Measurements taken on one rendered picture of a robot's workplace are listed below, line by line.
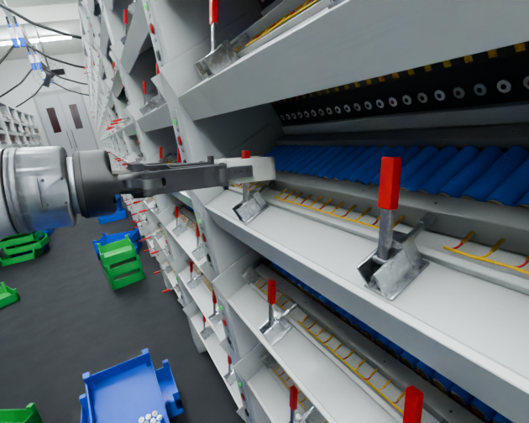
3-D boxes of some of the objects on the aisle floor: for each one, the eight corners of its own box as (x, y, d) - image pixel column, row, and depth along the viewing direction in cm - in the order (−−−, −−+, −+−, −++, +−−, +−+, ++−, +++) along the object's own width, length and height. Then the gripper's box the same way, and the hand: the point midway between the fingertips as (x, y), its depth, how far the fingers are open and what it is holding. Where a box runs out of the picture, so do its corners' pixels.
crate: (177, 449, 106) (174, 439, 101) (103, 487, 99) (95, 478, 93) (152, 359, 126) (148, 347, 121) (89, 386, 119) (81, 373, 114)
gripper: (82, 207, 49) (248, 188, 58) (77, 233, 35) (298, 201, 44) (73, 150, 47) (245, 139, 57) (64, 153, 33) (295, 138, 42)
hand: (245, 169), depth 49 cm, fingers open, 3 cm apart
